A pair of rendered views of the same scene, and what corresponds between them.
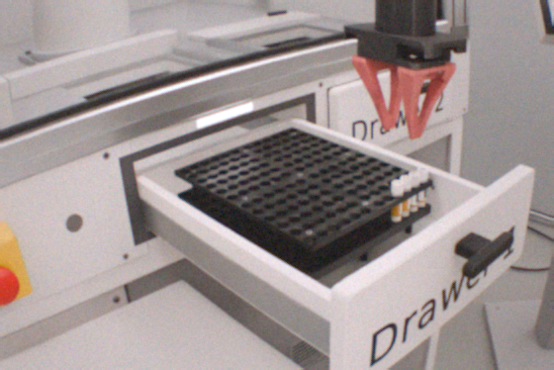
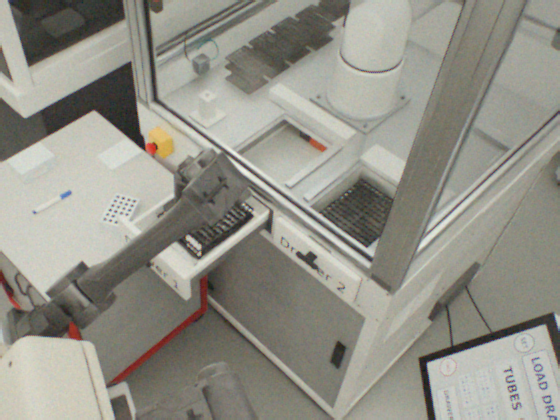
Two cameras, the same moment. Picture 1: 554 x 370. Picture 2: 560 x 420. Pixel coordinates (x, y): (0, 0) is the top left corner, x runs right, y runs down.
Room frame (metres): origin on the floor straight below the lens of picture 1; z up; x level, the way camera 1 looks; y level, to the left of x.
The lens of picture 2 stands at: (0.52, -1.14, 2.28)
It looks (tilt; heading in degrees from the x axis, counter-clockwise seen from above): 52 degrees down; 86
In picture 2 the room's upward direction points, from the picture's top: straight up
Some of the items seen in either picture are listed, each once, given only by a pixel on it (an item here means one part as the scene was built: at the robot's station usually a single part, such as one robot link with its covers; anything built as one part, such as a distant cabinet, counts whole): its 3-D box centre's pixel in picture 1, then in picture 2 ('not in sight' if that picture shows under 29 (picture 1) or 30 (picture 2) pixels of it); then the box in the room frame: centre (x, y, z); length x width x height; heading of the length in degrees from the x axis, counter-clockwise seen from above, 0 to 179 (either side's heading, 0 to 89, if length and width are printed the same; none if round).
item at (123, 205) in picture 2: not in sight; (120, 213); (0.31, 0.09, 0.78); 0.12 x 0.08 x 0.04; 66
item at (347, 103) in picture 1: (398, 104); (314, 259); (0.87, -0.19, 0.87); 0.29 x 0.02 x 0.11; 129
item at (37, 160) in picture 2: not in sight; (32, 163); (0.02, 0.32, 0.79); 0.13 x 0.09 x 0.05; 40
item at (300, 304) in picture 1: (295, 202); (208, 218); (0.58, -0.02, 0.86); 0.40 x 0.26 x 0.06; 39
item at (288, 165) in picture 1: (301, 201); (206, 219); (0.58, -0.02, 0.87); 0.22 x 0.18 x 0.06; 39
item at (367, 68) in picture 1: (402, 85); not in sight; (0.52, -0.12, 1.01); 0.07 x 0.07 x 0.09; 38
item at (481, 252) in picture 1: (478, 249); not in sight; (0.40, -0.17, 0.91); 0.07 x 0.04 x 0.01; 129
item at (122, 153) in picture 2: not in sight; (119, 155); (0.30, 0.36, 0.77); 0.13 x 0.09 x 0.02; 38
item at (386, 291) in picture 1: (450, 268); (153, 256); (0.42, -0.15, 0.87); 0.29 x 0.02 x 0.11; 129
